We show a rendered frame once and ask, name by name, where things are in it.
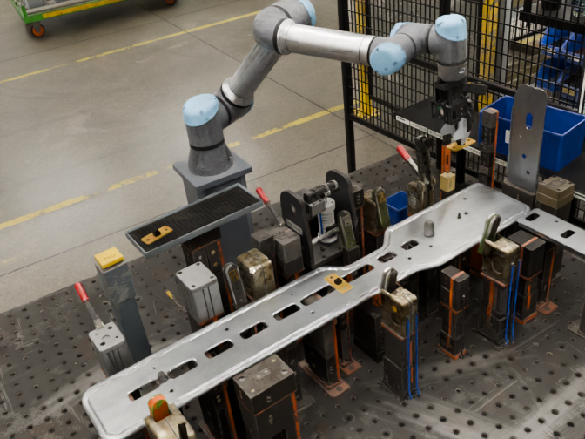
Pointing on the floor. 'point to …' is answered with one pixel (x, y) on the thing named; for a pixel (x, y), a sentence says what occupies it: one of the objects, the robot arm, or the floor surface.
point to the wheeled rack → (58, 10)
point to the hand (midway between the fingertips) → (460, 138)
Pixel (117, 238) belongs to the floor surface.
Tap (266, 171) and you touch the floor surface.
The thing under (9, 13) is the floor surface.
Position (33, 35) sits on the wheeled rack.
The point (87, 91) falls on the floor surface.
